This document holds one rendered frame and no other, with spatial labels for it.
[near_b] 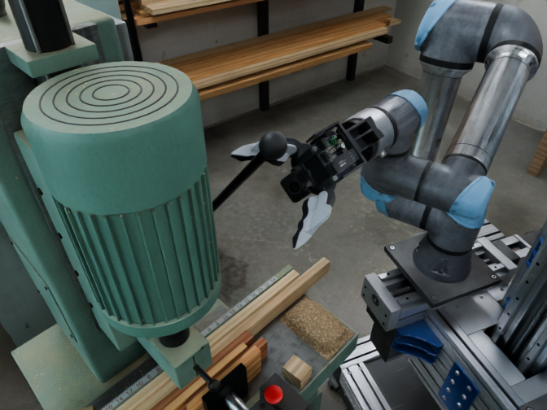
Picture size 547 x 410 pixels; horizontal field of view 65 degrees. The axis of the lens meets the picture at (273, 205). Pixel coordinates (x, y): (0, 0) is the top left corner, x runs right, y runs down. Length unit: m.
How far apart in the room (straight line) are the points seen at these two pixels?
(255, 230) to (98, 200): 2.06
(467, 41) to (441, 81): 0.10
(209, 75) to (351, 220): 1.24
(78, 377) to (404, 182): 0.80
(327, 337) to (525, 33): 0.70
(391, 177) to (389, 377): 1.09
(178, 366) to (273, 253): 1.66
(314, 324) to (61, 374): 0.57
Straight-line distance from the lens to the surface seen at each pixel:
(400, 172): 0.76
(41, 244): 0.75
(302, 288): 0.99
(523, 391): 1.23
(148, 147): 0.41
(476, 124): 0.83
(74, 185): 0.45
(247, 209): 2.61
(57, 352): 1.16
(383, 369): 1.75
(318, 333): 0.92
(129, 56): 0.80
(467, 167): 0.77
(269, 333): 0.95
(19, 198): 0.70
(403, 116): 0.72
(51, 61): 0.56
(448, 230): 1.13
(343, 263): 2.32
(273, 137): 0.50
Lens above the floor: 1.70
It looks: 40 degrees down
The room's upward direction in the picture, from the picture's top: straight up
